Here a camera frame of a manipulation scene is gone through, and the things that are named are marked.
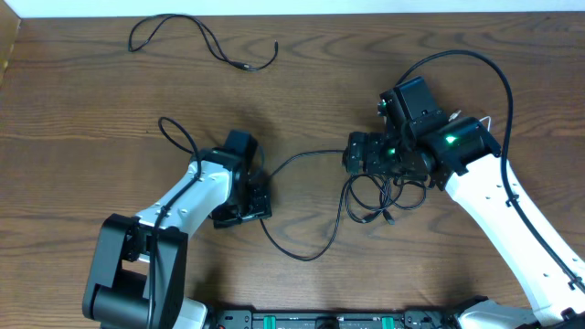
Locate thin black cable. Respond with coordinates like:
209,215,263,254
127,13,280,72

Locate white cable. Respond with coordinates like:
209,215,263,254
447,109,493,133

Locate thick black cable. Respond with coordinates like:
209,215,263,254
258,149,429,262

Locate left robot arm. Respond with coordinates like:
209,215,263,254
82,130,271,328

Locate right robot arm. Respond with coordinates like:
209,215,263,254
343,77,584,328

